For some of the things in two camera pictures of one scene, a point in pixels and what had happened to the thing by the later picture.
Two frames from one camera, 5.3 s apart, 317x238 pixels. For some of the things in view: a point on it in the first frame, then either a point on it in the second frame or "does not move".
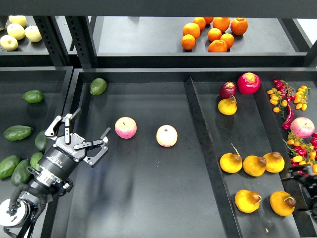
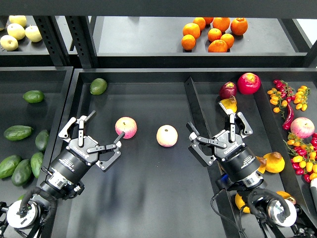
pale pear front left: x=9 y=43 does not move
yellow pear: x=275 y=162 does not move
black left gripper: x=70 y=148 to x=73 y=162
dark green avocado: x=21 y=174 does not move
